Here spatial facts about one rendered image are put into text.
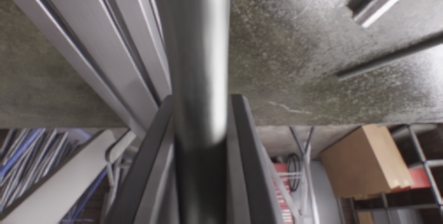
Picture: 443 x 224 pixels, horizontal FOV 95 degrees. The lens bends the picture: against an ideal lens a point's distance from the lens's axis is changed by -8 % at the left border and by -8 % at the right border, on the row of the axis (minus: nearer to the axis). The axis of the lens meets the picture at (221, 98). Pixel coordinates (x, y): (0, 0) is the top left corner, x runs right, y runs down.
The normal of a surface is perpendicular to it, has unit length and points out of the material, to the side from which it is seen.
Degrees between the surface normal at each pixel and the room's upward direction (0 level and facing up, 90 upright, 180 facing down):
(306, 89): 0
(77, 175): 90
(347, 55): 0
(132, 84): 0
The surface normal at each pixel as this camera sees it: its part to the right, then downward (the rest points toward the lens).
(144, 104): 0.02, 0.88
